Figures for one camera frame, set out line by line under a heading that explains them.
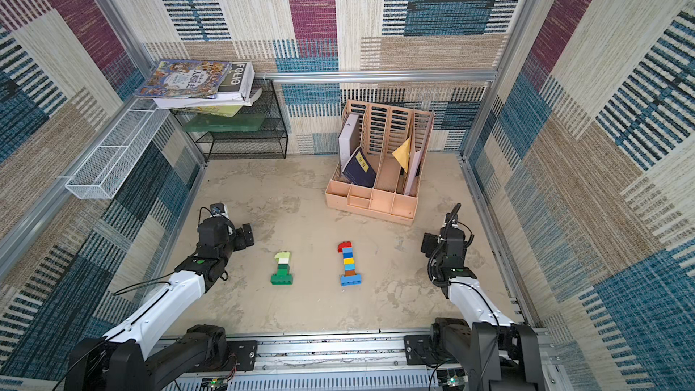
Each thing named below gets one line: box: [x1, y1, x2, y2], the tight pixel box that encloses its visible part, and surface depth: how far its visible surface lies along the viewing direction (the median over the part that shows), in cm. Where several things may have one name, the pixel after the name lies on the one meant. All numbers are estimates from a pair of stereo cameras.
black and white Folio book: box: [152, 60, 263, 109], surface depth 83 cm
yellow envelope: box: [391, 135, 411, 174], surface depth 89 cm
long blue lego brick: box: [340, 273, 363, 287], surface depth 87 cm
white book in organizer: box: [338, 113, 362, 171], surface depth 103 cm
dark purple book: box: [342, 145, 377, 189], surface depth 104 cm
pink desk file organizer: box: [324, 99, 434, 226], surface depth 102 cm
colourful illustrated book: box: [133, 59, 232, 99], surface depth 83 cm
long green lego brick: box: [270, 273, 294, 286], surface depth 87 cm
